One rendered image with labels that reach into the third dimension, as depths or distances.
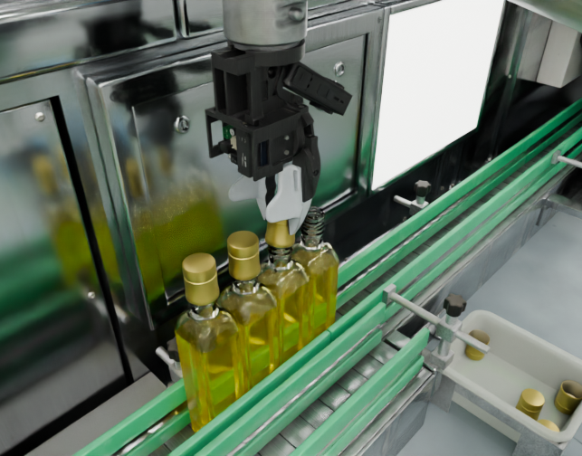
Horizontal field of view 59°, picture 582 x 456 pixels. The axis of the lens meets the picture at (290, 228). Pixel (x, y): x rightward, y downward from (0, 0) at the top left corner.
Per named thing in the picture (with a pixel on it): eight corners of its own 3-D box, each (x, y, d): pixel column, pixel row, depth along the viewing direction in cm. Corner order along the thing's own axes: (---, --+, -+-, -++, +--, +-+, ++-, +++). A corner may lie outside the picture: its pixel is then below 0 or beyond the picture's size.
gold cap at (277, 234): (280, 231, 64) (283, 198, 62) (300, 242, 62) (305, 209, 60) (258, 238, 62) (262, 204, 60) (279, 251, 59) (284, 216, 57)
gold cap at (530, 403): (541, 413, 83) (548, 396, 81) (532, 428, 81) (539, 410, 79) (519, 401, 86) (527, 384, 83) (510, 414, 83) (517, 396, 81)
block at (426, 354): (392, 355, 88) (396, 326, 84) (441, 387, 82) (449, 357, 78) (379, 367, 86) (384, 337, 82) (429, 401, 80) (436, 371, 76)
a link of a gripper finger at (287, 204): (260, 251, 57) (247, 172, 52) (298, 229, 60) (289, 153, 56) (280, 260, 55) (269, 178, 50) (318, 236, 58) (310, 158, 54)
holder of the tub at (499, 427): (443, 326, 102) (450, 296, 98) (588, 410, 86) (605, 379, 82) (392, 375, 92) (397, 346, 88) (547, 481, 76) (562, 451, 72)
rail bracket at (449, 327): (386, 320, 85) (395, 260, 78) (482, 378, 75) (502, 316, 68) (376, 329, 83) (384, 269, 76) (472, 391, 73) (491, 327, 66)
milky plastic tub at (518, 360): (468, 337, 99) (478, 304, 94) (591, 408, 86) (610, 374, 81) (417, 392, 89) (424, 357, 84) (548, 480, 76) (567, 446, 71)
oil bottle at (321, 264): (308, 336, 82) (310, 225, 70) (334, 356, 79) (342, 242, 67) (282, 356, 79) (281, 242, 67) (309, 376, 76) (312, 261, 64)
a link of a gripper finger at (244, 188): (220, 222, 60) (222, 155, 54) (257, 203, 64) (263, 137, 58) (237, 236, 59) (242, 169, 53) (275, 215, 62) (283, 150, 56)
